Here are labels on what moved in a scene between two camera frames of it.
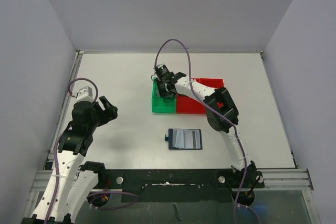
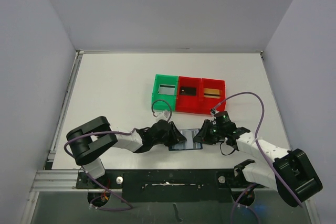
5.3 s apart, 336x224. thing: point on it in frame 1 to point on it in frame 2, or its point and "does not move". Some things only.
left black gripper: (109, 112) to (176, 137)
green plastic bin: (160, 104) does not move
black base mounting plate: (179, 185) does not move
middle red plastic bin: (185, 104) does not move
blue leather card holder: (184, 139) does not move
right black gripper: (164, 85) to (207, 133)
